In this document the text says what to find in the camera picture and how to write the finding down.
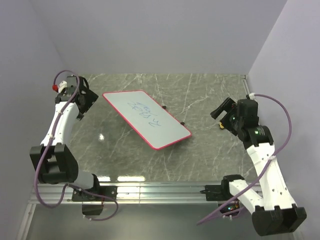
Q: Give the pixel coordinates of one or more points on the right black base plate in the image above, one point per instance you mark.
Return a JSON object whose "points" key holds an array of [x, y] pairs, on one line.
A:
{"points": [[216, 193]]}

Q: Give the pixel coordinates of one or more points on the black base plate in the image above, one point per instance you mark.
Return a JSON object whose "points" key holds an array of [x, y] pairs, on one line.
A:
{"points": [[216, 193], [109, 193]]}

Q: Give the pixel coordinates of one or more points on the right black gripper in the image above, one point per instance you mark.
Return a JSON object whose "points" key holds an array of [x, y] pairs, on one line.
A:
{"points": [[228, 104]]}

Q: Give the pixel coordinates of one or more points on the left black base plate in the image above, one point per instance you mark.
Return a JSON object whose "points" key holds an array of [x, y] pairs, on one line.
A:
{"points": [[109, 193]]}

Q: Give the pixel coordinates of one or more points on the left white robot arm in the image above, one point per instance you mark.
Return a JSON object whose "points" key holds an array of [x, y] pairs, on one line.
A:
{"points": [[52, 159]]}

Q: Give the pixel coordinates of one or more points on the red framed whiteboard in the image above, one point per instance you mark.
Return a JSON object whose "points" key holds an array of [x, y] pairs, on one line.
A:
{"points": [[154, 124]]}

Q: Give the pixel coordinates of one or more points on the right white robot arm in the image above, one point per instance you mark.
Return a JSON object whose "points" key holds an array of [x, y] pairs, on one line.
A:
{"points": [[274, 211]]}

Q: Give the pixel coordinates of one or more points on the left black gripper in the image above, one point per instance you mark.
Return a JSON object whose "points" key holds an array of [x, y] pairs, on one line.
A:
{"points": [[90, 98]]}

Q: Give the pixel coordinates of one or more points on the aluminium mounting rail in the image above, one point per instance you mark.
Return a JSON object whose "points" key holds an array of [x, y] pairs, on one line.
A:
{"points": [[152, 193]]}

